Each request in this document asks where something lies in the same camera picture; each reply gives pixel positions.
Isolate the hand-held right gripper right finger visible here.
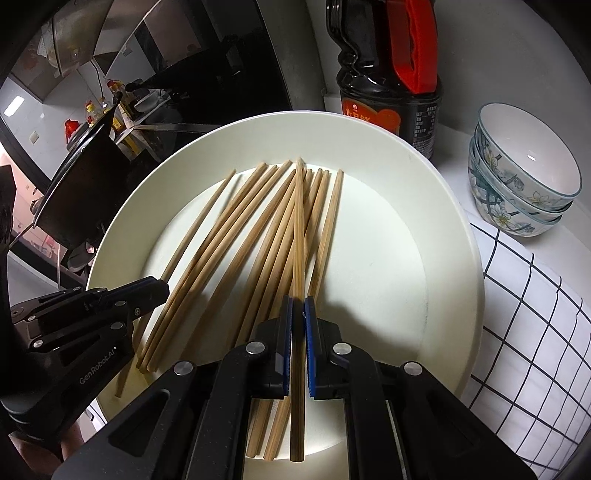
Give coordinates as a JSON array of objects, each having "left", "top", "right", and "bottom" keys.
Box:
[{"left": 302, "top": 295, "right": 539, "bottom": 480}]

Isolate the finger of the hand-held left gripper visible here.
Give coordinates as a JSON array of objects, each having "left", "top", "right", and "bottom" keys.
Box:
[
  {"left": 28, "top": 298, "right": 168, "bottom": 354},
  {"left": 11, "top": 277, "right": 170, "bottom": 326}
]

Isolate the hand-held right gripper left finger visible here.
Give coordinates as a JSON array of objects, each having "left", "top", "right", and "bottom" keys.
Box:
[{"left": 51, "top": 295, "right": 295, "bottom": 480}]

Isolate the slim wooden chopstick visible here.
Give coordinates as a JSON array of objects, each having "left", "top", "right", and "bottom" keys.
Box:
[{"left": 290, "top": 157, "right": 308, "bottom": 463}]

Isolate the bunch of wooden chopsticks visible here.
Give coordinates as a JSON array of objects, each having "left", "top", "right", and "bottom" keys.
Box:
[{"left": 113, "top": 159, "right": 345, "bottom": 462}]

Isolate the cream round plate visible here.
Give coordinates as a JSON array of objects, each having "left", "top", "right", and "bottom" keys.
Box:
[{"left": 85, "top": 109, "right": 485, "bottom": 480}]

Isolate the person's left hand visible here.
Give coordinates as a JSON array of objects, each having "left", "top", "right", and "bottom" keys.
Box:
[{"left": 13, "top": 412, "right": 88, "bottom": 465}]

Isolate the dark cooking pot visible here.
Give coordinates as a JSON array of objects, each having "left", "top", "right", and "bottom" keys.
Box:
[{"left": 32, "top": 108, "right": 139, "bottom": 250}]

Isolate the white checked cloth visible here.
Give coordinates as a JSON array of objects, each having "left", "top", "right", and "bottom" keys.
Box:
[{"left": 462, "top": 210, "right": 591, "bottom": 480}]

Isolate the floral white ceramic bowl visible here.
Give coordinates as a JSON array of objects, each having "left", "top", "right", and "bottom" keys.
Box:
[
  {"left": 468, "top": 134, "right": 578, "bottom": 217},
  {"left": 475, "top": 102, "right": 583, "bottom": 204},
  {"left": 468, "top": 157, "right": 564, "bottom": 238}
]

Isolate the dark soy sauce bottle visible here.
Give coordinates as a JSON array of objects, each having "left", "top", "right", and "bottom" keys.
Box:
[{"left": 325, "top": 0, "right": 444, "bottom": 161}]

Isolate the stainless range hood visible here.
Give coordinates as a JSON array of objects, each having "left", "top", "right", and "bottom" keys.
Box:
[{"left": 0, "top": 0, "right": 222, "bottom": 116}]

